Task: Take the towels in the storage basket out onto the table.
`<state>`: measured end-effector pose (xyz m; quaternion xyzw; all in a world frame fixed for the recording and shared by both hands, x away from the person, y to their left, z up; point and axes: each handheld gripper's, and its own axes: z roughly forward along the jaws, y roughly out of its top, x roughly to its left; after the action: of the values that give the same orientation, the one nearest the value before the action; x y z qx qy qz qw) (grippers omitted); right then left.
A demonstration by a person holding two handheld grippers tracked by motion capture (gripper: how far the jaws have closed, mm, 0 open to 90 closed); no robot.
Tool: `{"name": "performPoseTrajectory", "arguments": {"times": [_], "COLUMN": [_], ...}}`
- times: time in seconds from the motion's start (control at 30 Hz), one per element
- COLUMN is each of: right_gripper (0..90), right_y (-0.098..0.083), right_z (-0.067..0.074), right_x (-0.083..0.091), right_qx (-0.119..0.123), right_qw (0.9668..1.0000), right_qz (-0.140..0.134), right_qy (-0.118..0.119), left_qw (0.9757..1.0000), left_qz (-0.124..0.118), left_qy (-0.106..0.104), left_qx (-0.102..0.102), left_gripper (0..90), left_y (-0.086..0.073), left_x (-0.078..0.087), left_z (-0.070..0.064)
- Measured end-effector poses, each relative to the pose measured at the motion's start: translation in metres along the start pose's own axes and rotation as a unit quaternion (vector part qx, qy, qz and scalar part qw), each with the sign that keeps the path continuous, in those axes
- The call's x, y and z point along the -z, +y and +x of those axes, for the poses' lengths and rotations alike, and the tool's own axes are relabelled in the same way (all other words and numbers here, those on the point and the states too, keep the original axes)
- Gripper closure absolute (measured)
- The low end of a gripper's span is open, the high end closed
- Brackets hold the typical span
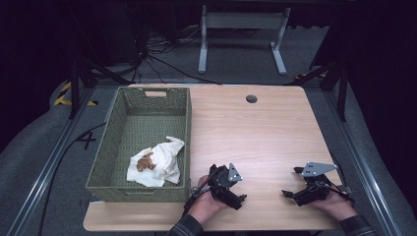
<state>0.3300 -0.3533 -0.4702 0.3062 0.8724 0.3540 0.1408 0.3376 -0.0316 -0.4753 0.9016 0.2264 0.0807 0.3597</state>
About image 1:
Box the long black floor cable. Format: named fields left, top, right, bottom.
left=37, top=121, right=107, bottom=236

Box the green woven basket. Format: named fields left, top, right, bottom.
left=86, top=86, right=193, bottom=204

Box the person's right hand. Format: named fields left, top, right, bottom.
left=309, top=191, right=359, bottom=221

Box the tangle of black floor cables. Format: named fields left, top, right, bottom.
left=131, top=29, right=224, bottom=86

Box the white metal desk frame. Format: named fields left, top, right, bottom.
left=198, top=4, right=292, bottom=76

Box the yellow black hazard tape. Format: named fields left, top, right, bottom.
left=53, top=82, right=99, bottom=107

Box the black metal stand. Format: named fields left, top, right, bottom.
left=284, top=58, right=349, bottom=123
left=67, top=58, right=132, bottom=120

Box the person's left hand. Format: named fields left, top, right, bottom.
left=188, top=175, right=231, bottom=226

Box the white cloth with brown print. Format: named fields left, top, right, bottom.
left=126, top=136, right=186, bottom=188

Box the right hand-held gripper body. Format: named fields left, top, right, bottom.
left=292, top=161, right=339, bottom=207

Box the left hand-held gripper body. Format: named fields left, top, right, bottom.
left=208, top=162, right=244, bottom=204

